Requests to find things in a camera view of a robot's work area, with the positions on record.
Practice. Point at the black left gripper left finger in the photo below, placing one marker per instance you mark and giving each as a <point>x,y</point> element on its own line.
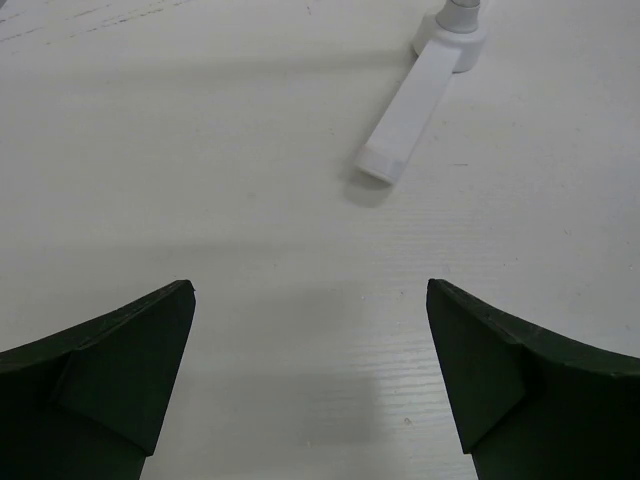
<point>89,402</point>

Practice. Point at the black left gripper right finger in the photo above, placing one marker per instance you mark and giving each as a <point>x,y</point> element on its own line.
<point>529,403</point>

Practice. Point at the white clothes rack frame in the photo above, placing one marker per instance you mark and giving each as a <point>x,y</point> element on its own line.
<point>446,43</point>

